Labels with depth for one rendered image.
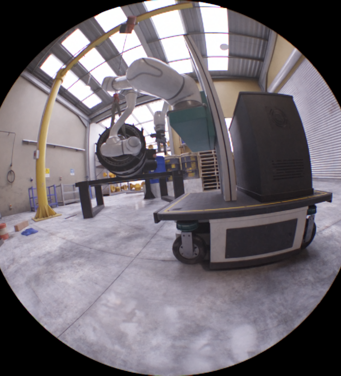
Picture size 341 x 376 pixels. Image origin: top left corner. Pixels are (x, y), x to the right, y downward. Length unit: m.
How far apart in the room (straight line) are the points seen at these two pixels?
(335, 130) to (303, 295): 4.80
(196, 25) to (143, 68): 6.19
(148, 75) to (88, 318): 0.91
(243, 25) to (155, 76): 6.89
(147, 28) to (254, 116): 6.18
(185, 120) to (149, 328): 0.77
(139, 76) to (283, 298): 0.95
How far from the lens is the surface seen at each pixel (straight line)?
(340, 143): 5.02
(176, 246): 0.66
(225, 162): 0.64
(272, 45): 7.50
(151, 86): 0.54
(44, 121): 3.83
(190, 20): 6.55
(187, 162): 4.17
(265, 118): 0.66
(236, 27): 7.17
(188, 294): 0.57
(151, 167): 2.63
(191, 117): 0.54
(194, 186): 3.60
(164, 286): 0.61
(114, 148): 0.88
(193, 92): 0.64
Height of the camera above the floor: 0.45
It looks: 3 degrees down
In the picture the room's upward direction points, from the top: 7 degrees counter-clockwise
